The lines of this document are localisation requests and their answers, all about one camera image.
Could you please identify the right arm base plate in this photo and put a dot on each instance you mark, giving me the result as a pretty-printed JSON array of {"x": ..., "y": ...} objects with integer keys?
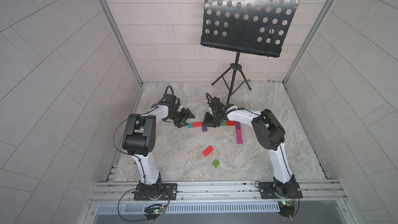
[{"x": 277, "y": 190}]

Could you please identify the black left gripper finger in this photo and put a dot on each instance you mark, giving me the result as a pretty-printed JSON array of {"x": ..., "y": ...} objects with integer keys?
[
  {"x": 187, "y": 114},
  {"x": 181, "y": 121}
]

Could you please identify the circuit board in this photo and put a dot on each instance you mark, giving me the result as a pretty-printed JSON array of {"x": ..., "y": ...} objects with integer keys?
[
  {"x": 286, "y": 209},
  {"x": 152, "y": 212}
]

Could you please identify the light green block front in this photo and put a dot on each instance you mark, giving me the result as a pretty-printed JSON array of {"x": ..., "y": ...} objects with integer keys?
[{"x": 216, "y": 163}]

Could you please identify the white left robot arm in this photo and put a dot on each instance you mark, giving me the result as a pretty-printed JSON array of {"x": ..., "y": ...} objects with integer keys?
[{"x": 139, "y": 140}]

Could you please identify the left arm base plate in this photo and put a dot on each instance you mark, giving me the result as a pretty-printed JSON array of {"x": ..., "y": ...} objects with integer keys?
[{"x": 155, "y": 192}]

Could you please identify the dark purple block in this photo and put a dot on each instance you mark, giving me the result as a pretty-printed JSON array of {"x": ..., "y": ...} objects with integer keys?
[{"x": 204, "y": 128}]

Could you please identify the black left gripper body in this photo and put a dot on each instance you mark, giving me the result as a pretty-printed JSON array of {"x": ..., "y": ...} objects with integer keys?
[{"x": 182, "y": 116}]

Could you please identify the magenta long block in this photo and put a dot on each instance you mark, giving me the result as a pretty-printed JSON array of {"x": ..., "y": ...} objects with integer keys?
[{"x": 238, "y": 134}]

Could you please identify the black music stand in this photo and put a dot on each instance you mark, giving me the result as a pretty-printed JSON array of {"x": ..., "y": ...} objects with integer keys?
[{"x": 255, "y": 27}]

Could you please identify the right circuit board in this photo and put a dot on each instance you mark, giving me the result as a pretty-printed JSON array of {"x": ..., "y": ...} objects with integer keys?
[{"x": 286, "y": 209}]

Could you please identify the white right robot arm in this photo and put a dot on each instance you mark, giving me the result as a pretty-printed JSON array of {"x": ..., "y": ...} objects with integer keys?
[{"x": 268, "y": 130}]

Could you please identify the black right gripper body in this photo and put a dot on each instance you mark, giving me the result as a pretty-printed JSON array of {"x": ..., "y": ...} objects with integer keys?
[{"x": 212, "y": 118}]

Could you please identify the left circuit board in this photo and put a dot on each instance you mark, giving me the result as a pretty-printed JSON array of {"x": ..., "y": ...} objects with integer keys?
[{"x": 152, "y": 212}]

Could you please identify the aluminium frame rail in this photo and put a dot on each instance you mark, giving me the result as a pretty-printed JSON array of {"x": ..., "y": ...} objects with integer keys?
[{"x": 216, "y": 191}]

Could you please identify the red block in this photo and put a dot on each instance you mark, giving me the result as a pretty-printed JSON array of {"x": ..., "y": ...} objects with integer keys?
[
  {"x": 230, "y": 123},
  {"x": 197, "y": 124},
  {"x": 208, "y": 151}
]

